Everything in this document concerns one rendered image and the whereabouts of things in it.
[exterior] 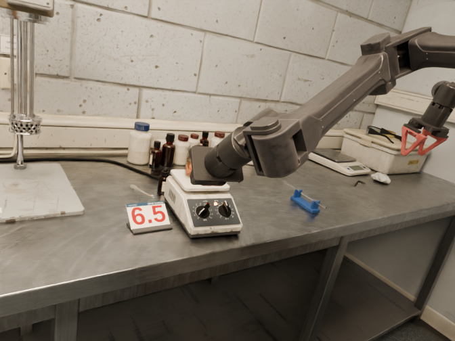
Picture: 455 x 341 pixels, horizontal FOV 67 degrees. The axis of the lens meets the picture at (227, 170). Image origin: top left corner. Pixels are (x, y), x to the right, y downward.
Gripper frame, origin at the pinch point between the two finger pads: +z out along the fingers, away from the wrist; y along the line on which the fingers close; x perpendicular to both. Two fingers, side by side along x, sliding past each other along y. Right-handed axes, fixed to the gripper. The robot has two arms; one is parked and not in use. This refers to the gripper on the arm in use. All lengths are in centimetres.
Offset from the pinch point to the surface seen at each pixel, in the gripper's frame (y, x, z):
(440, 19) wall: -147, -90, 7
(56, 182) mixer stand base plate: 24.7, -7.7, 30.1
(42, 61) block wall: 29, -46, 37
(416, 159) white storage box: -134, -24, 33
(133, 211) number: 10.3, 3.9, 12.6
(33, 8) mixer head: 30.8, -32.7, -0.6
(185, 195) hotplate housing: -0.7, 1.3, 9.1
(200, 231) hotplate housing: -2.3, 10.0, 6.5
